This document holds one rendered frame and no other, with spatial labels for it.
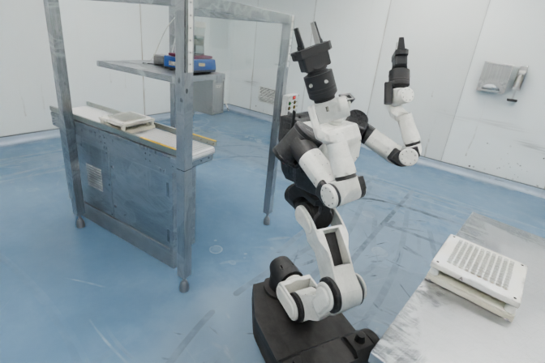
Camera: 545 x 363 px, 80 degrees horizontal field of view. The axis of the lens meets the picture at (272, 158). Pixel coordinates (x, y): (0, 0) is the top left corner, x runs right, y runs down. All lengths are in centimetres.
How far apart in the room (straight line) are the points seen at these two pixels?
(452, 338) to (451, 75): 419
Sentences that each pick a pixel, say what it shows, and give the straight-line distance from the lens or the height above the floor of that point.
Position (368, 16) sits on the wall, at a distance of 532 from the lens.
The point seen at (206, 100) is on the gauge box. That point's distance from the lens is 191.
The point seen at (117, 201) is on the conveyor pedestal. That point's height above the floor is 32.
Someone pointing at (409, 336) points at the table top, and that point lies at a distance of 105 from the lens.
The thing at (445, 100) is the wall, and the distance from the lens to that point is 502.
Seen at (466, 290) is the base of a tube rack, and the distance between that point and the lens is 125.
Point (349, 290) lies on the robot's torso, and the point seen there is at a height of 61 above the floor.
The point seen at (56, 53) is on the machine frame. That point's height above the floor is 129.
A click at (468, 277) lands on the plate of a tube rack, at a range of 122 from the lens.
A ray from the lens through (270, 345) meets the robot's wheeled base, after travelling 176.
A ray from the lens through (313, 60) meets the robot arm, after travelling 97.
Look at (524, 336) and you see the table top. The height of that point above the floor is 82.
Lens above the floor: 153
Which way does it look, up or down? 21 degrees down
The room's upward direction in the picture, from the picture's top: 6 degrees clockwise
